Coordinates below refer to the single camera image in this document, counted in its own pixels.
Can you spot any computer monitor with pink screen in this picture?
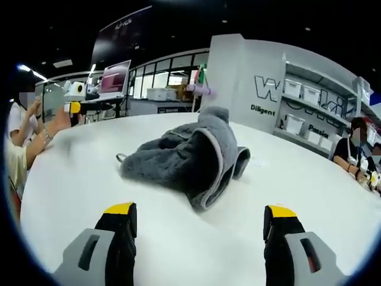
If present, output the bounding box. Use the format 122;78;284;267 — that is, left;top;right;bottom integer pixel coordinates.
98;59;132;95

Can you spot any white lettered partition panel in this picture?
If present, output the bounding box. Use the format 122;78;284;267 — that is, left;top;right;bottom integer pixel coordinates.
199;33;287;135

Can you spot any grey fluffy towel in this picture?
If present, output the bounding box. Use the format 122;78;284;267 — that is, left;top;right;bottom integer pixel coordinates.
115;105;252;213

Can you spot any large dark hanging screen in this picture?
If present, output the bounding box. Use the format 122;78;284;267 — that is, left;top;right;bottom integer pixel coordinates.
90;5;153;66

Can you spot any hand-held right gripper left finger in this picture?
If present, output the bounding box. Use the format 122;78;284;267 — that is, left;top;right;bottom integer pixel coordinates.
52;201;138;286

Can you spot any white storage box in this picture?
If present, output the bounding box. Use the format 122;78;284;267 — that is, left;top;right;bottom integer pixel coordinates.
306;129;323;144
285;79;303;98
303;85;321;105
285;114;307;134
320;135;335;152

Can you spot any person's left hand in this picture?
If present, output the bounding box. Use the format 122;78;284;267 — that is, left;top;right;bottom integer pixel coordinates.
46;110;72;136

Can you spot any purple rolled mat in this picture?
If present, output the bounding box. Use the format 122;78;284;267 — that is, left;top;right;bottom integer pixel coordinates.
186;83;218;97

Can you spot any grey storage shelf unit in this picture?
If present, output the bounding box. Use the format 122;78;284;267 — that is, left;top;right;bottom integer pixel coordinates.
272;53;374;159

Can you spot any white plastic bin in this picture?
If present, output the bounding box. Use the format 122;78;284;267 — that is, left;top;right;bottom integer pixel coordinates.
146;87;168;101

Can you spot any white table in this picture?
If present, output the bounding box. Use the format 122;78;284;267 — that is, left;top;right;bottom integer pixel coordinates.
19;111;381;286

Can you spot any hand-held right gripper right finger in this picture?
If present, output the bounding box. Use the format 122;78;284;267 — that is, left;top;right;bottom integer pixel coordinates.
263;204;351;286

